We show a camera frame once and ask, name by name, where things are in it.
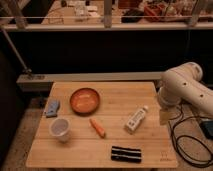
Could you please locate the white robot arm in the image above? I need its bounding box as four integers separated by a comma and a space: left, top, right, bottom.
157, 62, 213, 125

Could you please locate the white bottle with label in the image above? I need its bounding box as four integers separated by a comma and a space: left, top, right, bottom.
124, 105, 149, 134

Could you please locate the black white striped cloth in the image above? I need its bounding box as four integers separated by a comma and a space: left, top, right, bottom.
111, 146, 142, 163

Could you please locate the orange carrot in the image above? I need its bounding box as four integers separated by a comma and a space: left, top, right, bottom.
90, 119, 106, 138

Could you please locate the red basket on shelf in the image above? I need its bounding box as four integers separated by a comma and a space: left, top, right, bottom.
144, 4, 166, 22

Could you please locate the black bag on shelf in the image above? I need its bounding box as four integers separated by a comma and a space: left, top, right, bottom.
121, 9, 143, 23

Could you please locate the blue grey sponge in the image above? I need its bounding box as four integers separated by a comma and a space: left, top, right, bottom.
44, 99, 60, 118

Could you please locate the grey metal diagonal pole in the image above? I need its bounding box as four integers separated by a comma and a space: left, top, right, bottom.
0, 26, 33, 79

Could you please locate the black cable on floor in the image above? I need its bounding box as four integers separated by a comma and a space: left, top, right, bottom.
168, 103, 213, 169

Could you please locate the grey horizontal rail beam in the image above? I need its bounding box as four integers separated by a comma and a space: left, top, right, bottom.
16, 72, 161, 92

